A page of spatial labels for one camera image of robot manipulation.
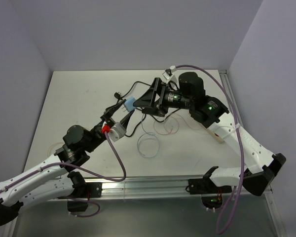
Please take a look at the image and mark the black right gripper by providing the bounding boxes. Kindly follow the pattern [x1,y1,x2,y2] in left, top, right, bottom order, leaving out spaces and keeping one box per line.
[133,77,193,117]

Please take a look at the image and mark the blue charger plug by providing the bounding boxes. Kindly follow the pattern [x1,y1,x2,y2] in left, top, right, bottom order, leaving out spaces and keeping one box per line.
[122,96,136,113]

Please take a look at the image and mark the thin pink charger cable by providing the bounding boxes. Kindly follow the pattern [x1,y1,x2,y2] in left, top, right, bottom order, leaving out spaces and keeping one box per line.
[152,111,205,136]

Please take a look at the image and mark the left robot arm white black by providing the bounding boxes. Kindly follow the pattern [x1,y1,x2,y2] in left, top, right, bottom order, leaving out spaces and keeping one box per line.
[0,97,135,226]

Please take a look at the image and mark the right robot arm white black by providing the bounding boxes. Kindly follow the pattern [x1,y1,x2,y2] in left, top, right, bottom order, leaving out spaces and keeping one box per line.
[133,72,286,196]

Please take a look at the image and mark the beige power strip red sockets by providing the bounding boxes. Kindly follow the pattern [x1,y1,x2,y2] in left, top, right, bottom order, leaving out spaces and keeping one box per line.
[199,123,224,144]

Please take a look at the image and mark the left wrist camera grey red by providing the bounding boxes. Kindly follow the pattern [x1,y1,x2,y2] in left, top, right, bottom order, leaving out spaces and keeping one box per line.
[102,122,126,142]

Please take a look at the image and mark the black power strip cord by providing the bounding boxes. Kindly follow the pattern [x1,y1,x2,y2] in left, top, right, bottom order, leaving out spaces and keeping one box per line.
[113,81,188,138]

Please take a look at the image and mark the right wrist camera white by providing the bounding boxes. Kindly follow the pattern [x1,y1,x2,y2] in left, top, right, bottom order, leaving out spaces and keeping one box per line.
[162,66,178,84]

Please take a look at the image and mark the aluminium side rail right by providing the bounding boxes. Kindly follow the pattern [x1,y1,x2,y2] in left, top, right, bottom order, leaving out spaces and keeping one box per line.
[219,70,240,121]

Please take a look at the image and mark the aluminium frame rail front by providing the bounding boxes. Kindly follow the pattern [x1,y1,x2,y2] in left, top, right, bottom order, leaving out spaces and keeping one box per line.
[51,175,272,201]

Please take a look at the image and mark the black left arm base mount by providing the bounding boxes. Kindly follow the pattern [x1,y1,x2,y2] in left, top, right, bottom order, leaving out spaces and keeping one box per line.
[67,182,102,218]

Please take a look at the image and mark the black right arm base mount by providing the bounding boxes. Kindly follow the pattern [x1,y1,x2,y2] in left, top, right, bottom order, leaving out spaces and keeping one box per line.
[185,178,232,212]

